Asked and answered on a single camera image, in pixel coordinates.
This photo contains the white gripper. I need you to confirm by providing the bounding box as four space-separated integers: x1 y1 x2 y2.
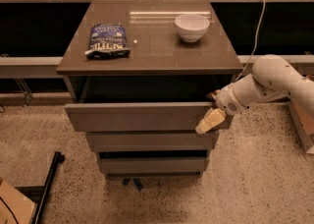
195 84 246 135

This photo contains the grey top drawer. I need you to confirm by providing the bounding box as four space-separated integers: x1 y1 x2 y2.
64 101 234 134

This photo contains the grey drawer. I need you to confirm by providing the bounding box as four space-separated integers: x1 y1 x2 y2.
85 132 219 152
97 158 209 175
64 101 234 134

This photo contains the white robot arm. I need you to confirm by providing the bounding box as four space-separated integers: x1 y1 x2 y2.
195 55 314 134

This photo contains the grey drawer cabinet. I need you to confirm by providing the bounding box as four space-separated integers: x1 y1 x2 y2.
57 0 241 177

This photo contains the grey bottom drawer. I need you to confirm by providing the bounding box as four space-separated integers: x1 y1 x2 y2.
97 158 209 175

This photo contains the grey middle drawer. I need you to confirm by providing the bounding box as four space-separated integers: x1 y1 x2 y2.
85 132 219 152

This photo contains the white ceramic bowl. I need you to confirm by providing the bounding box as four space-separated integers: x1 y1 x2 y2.
175 14 210 42

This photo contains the blue tape mark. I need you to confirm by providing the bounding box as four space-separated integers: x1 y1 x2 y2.
122 178 143 192

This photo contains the blue chip bag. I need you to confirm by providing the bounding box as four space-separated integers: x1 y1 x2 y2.
84 24 131 59

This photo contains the black metal stand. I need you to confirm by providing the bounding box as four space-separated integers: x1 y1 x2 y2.
17 151 65 224

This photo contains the cardboard box left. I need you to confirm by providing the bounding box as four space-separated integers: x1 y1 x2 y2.
0 179 35 224

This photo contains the white cable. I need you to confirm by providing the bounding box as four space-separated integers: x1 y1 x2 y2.
235 0 267 82

